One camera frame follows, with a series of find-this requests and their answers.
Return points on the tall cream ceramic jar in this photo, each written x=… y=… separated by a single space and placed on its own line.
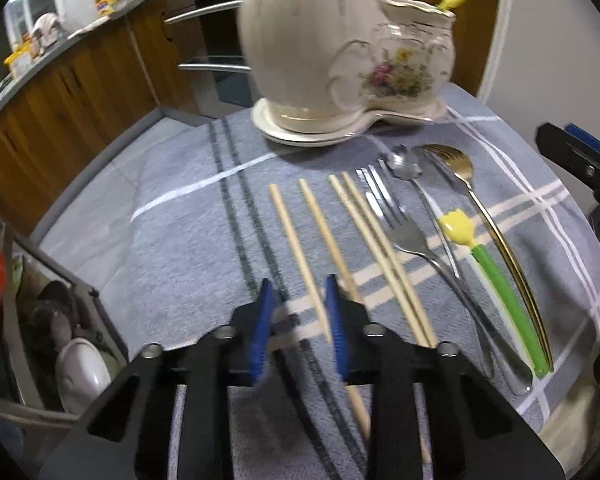
x=290 y=50

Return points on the light wooden chopstick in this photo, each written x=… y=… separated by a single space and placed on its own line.
x=295 y=245
x=322 y=230
x=370 y=245
x=375 y=230

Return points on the yellow packet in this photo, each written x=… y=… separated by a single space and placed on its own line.
x=107 y=4

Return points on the white ceramic bowl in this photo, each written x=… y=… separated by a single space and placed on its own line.
x=82 y=375

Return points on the grey striped tablecloth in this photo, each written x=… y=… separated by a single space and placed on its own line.
x=180 y=240

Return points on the white door frame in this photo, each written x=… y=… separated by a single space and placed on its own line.
x=495 y=30

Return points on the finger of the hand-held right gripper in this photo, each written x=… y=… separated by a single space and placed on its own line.
x=570 y=152

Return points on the cream ceramic saucer tray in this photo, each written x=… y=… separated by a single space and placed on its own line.
x=300 y=137

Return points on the grey kitchen countertop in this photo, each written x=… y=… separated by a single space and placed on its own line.
x=55 y=52

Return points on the small floral ceramic jar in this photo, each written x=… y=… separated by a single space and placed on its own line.
x=410 y=60

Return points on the black built-in oven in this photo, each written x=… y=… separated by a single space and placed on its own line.
x=215 y=40

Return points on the yellow box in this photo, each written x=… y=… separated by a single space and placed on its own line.
x=20 y=60

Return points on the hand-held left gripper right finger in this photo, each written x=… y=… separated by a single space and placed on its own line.
x=336 y=335

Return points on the gold spoon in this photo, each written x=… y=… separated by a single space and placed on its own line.
x=450 y=162

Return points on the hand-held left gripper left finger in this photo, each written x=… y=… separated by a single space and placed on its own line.
x=262 y=335

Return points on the wooden kitchen cabinet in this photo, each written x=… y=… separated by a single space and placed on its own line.
x=80 y=125

